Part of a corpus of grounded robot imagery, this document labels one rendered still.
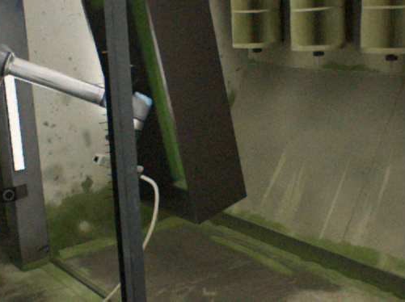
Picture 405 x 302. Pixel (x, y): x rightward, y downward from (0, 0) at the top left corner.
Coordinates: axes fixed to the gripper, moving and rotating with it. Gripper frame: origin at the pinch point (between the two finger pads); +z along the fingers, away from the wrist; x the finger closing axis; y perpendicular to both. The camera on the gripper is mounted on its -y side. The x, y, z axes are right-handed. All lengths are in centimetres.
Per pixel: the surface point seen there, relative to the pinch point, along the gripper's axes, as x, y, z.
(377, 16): 55, 83, -120
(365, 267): 82, 120, 5
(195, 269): 83, 31, 44
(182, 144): 13.6, 23.8, -21.3
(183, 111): 9.1, 19.8, -36.4
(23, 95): 36, -91, -15
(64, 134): 64, -73, -1
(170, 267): 82, 16, 49
